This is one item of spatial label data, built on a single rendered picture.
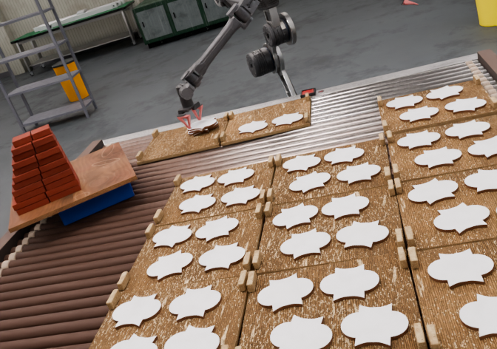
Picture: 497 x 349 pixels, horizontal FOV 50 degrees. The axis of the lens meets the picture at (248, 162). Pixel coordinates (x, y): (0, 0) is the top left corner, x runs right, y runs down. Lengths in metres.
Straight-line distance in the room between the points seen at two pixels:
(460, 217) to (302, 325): 0.52
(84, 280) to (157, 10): 9.62
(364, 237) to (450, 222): 0.22
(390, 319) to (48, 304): 1.06
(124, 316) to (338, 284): 0.58
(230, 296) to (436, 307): 0.52
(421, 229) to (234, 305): 0.53
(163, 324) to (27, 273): 0.75
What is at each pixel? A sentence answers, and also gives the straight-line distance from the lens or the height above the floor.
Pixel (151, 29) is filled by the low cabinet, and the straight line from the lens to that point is 11.29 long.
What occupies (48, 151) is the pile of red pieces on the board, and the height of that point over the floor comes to 1.23.
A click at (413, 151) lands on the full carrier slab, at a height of 0.94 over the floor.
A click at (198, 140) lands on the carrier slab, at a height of 0.94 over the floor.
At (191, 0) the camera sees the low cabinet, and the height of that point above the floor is 0.67.
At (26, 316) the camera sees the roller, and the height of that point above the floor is 0.90.
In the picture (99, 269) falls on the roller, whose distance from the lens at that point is 1.87.
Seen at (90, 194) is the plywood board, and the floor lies 1.04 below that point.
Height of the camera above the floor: 1.79
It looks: 24 degrees down
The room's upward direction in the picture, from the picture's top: 18 degrees counter-clockwise
